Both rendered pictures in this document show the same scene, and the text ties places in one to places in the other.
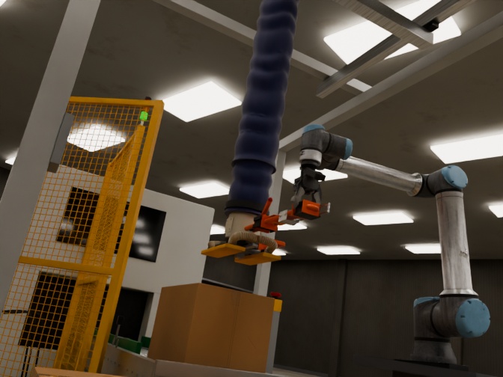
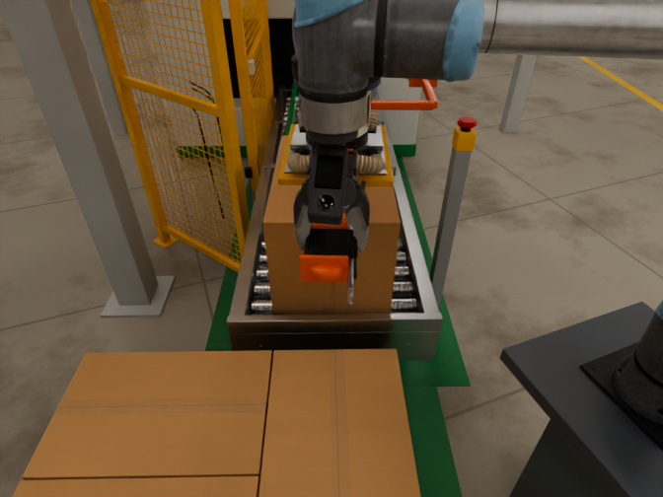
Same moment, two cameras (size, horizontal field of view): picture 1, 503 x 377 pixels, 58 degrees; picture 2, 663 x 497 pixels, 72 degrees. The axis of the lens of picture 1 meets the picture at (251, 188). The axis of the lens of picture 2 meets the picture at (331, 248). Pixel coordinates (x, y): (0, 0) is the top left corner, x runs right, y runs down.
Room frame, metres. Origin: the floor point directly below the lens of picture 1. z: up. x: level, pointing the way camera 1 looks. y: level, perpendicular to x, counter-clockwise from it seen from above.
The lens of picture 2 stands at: (1.17, -0.47, 1.70)
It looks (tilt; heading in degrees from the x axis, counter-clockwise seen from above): 38 degrees down; 25
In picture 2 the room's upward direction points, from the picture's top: straight up
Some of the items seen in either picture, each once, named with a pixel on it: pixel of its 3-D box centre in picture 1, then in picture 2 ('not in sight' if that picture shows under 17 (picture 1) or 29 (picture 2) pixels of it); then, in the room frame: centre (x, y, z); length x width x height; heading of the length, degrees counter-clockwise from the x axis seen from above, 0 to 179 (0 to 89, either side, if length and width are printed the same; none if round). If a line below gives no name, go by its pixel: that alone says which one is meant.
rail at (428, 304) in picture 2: not in sight; (390, 172); (3.31, 0.16, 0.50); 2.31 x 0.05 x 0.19; 26
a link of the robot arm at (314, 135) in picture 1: (313, 140); (335, 40); (1.72, -0.22, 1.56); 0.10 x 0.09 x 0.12; 107
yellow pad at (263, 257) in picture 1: (257, 256); (371, 147); (2.28, -0.08, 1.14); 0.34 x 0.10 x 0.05; 23
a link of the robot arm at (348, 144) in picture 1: (335, 147); (428, 36); (1.76, -0.33, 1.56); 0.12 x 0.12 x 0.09; 17
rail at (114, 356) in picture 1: (100, 358); (269, 173); (3.03, 0.75, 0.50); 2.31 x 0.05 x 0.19; 26
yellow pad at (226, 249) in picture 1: (222, 247); (302, 146); (2.21, 0.09, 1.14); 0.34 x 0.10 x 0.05; 23
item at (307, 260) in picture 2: (305, 209); (325, 252); (1.69, -0.22, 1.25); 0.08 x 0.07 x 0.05; 23
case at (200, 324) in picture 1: (206, 331); (331, 220); (2.43, 0.11, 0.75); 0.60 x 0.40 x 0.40; 24
